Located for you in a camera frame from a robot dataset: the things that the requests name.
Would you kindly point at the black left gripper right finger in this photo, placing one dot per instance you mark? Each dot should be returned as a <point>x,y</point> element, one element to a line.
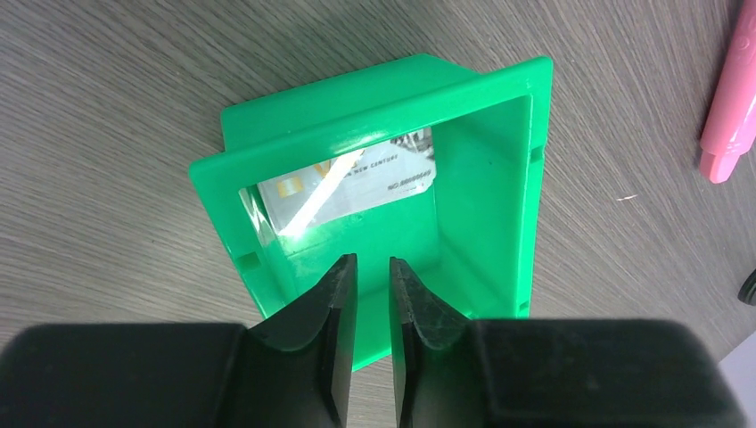
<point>453,371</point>

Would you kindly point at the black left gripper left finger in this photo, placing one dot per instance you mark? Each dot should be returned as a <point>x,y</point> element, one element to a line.
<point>291,370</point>

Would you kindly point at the white VIP card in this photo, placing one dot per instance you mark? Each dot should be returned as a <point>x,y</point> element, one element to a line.
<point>331,173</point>

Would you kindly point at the silver card in bin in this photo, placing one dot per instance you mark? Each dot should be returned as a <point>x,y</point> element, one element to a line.
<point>382,173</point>

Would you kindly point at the green plastic bin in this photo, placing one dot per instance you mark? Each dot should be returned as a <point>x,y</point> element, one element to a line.
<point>470,237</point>

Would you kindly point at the pink toy microphone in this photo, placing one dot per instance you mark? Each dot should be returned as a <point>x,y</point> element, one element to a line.
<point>729,130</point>

